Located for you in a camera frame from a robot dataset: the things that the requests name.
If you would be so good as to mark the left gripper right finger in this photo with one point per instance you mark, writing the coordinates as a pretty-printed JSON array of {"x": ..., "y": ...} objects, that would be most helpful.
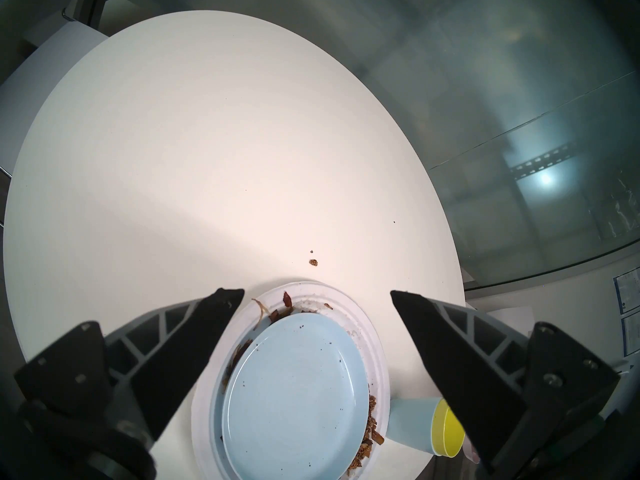
[{"x": 480, "y": 384}]

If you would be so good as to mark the white paper wall notice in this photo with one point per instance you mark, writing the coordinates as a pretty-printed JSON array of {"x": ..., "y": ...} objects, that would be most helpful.
[
  {"x": 632, "y": 334},
  {"x": 629, "y": 290}
]

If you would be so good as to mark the light blue plastic cup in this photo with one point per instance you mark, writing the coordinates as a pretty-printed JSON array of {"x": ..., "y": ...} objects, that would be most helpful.
[{"x": 410, "y": 424}]

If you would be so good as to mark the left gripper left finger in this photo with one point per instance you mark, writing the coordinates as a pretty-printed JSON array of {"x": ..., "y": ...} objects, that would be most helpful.
[{"x": 150, "y": 374}]

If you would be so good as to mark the perforated metal shelf bracket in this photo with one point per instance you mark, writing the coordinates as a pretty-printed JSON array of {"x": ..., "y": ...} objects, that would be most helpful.
[{"x": 542, "y": 161}]

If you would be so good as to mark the pink plate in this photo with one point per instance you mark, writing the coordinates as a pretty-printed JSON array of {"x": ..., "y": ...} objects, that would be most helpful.
[{"x": 471, "y": 451}]

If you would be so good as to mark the light blue plate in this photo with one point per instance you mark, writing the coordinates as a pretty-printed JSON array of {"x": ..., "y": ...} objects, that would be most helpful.
[{"x": 295, "y": 394}]

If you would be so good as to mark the brown food scraps heap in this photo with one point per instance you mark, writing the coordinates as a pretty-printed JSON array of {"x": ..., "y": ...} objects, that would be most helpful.
[{"x": 287, "y": 300}]

